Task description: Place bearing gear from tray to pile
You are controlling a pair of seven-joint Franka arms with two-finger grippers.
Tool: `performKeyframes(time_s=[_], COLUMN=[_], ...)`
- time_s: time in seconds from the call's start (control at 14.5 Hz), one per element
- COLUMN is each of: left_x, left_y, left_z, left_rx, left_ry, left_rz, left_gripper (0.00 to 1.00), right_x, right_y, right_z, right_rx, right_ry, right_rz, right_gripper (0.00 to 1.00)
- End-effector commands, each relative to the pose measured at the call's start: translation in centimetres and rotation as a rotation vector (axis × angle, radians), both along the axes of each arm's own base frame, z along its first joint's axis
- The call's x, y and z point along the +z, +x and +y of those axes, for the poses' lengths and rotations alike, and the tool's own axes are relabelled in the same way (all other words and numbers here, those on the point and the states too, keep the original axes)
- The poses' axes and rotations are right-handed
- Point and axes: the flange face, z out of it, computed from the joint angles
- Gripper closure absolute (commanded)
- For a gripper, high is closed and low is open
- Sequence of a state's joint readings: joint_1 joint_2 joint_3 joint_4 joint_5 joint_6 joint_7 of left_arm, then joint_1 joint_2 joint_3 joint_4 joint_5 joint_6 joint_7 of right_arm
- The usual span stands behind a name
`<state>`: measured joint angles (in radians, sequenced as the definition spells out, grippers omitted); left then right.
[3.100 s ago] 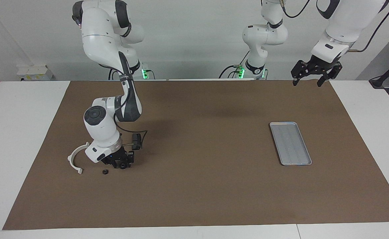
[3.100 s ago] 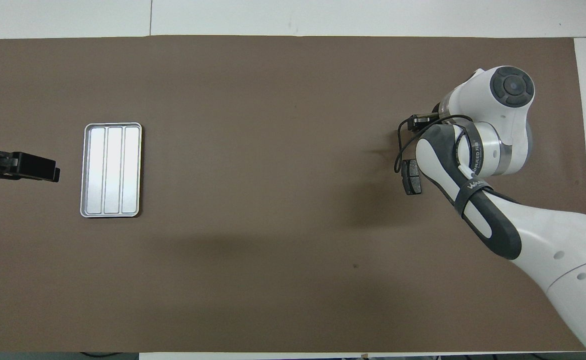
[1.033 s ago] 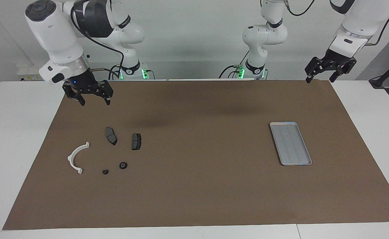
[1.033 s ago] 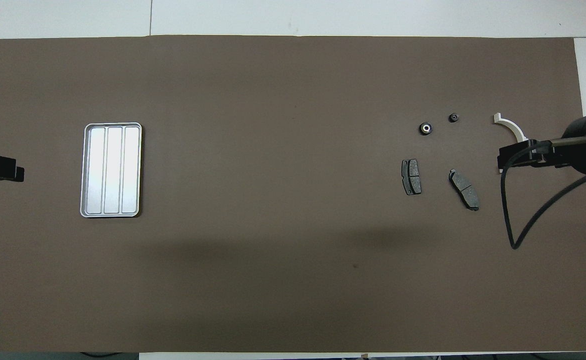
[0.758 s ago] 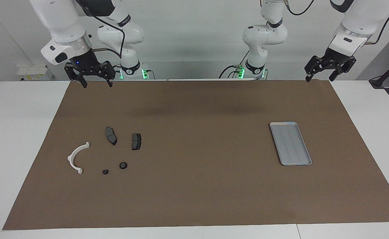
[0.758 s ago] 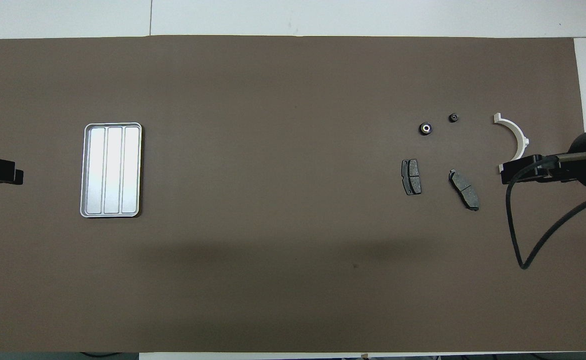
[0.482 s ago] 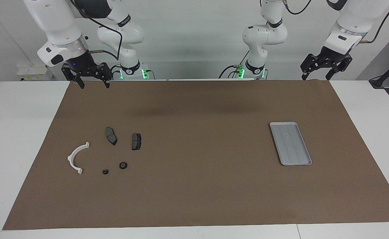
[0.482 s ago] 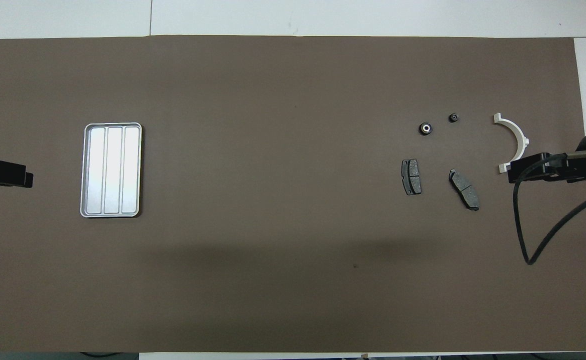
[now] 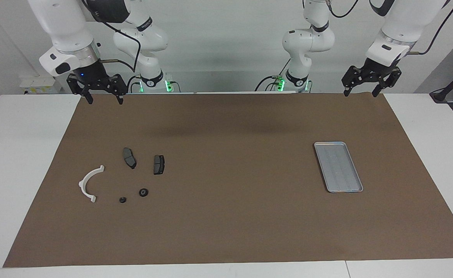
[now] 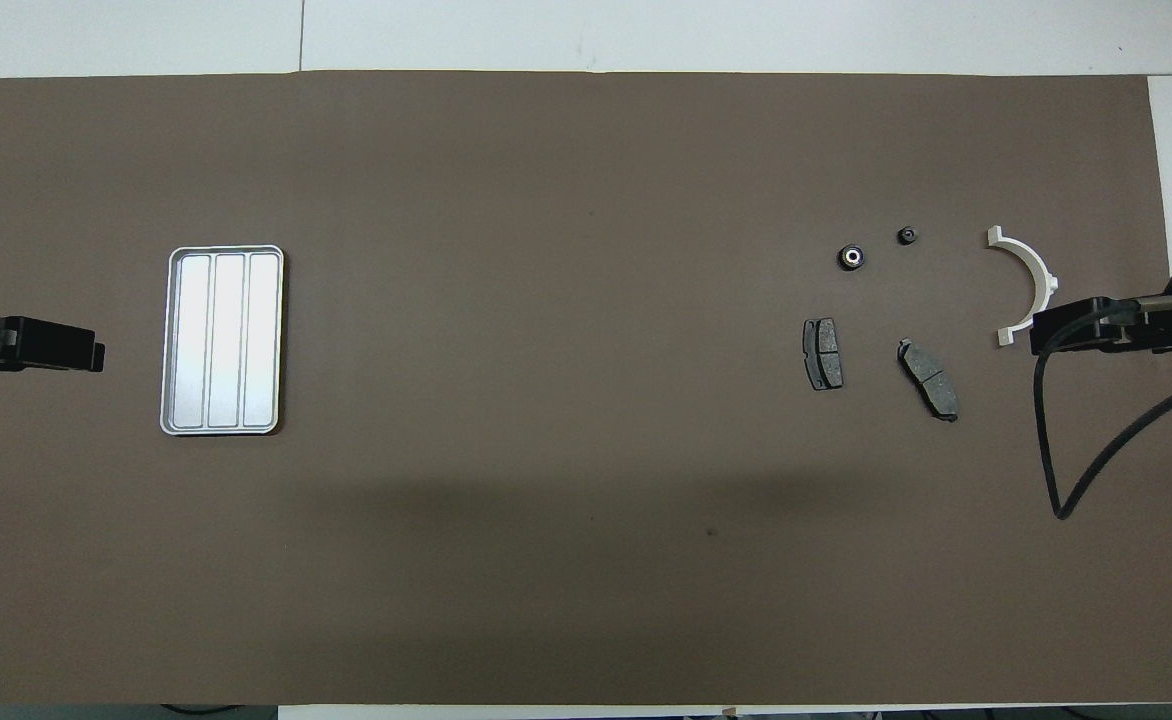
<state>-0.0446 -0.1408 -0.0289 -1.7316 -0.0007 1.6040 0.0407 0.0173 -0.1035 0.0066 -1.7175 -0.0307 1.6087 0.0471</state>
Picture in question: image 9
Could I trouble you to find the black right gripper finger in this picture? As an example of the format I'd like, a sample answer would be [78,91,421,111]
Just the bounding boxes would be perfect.
[110,73,128,105]
[67,74,94,105]

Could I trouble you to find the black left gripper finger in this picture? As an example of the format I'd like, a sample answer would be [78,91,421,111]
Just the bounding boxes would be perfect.
[342,66,366,97]
[371,67,402,97]

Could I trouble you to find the silver metal tray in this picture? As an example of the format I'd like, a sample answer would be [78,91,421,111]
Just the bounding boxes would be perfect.
[314,142,364,193]

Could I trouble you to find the white power box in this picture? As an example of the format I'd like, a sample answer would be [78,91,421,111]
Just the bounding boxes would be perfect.
[20,75,63,94]

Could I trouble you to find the irregular dark brake pad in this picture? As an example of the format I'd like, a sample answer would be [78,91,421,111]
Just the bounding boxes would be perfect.
[122,147,137,170]

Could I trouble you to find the rectangular dark brake pad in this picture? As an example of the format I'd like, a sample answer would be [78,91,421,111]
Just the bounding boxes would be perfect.
[153,155,166,175]

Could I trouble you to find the brown table mat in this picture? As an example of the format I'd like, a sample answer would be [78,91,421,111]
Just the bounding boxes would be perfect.
[3,93,453,268]

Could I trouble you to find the black right base cable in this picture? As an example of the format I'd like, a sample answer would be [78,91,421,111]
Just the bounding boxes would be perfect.
[126,75,142,93]

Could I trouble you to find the black base cable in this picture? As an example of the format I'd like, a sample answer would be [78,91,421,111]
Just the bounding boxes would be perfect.
[126,75,142,93]
[255,58,291,92]

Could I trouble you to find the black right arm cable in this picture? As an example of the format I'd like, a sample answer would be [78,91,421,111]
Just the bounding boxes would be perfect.
[80,0,141,73]

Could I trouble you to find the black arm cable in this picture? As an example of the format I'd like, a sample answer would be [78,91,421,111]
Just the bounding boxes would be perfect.
[80,0,141,73]
[325,0,453,55]

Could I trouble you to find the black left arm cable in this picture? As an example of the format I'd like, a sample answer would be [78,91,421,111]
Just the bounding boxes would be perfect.
[325,0,453,55]

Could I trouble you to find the black left base cable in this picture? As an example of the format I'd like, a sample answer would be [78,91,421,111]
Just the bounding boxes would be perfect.
[255,58,291,92]

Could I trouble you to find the white half-ring bracket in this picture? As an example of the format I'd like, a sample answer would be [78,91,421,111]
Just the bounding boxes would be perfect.
[78,165,105,203]

